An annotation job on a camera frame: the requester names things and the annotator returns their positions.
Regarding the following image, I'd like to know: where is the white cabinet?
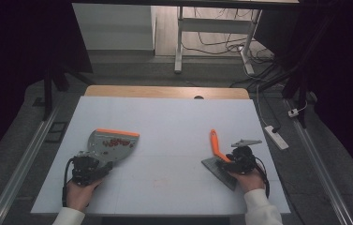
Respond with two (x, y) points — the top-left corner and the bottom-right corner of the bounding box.
(71, 3), (157, 52)

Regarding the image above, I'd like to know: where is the white power strip cable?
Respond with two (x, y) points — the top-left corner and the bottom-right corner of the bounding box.
(256, 83), (271, 128)

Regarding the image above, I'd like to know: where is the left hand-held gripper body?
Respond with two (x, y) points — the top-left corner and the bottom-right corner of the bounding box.
(70, 150), (104, 188)

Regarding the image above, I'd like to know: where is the tangle of black floor cables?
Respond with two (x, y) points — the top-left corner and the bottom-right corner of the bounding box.
(181, 7), (275, 65)

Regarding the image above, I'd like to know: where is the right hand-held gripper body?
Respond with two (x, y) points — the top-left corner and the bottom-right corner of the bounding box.
(227, 138), (263, 174)

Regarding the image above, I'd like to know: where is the orange-handled grey brush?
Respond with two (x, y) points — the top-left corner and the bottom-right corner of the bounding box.
(200, 128), (238, 192)

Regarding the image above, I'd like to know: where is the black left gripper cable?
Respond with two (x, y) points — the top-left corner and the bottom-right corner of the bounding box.
(61, 157), (76, 208)

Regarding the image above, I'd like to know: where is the black rectangular floor frame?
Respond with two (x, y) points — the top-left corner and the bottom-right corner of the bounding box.
(45, 121), (69, 144)

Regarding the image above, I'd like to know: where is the white table cover sheet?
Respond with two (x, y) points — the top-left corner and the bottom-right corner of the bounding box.
(30, 96), (291, 217)

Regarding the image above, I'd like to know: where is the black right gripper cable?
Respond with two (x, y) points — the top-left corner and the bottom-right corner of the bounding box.
(254, 156), (272, 200)

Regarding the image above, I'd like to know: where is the white metal desk frame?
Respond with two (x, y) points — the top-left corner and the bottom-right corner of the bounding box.
(173, 6), (263, 76)

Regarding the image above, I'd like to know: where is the pile of red beans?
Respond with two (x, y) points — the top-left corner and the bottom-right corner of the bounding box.
(101, 138), (135, 156)

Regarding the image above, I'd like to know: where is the black metal stand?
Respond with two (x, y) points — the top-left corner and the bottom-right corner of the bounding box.
(248, 62), (317, 129)
(32, 52), (95, 122)

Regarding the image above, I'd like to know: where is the person's right hand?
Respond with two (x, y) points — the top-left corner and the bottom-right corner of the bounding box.
(228, 168), (266, 195)

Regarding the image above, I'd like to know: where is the white power strip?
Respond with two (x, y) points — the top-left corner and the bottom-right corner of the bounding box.
(264, 125), (290, 151)

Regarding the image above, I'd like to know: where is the person's left hand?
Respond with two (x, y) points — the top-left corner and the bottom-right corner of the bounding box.
(65, 177), (104, 213)

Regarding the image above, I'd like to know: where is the grey dustpan with orange edge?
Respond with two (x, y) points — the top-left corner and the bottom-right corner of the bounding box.
(86, 127), (140, 164)

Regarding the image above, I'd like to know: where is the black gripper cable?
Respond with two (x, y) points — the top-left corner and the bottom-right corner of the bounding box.
(254, 156), (272, 200)
(61, 157), (76, 208)

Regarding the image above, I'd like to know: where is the aluminium rail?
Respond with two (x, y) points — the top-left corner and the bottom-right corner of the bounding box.
(284, 98), (353, 225)
(0, 105), (62, 225)

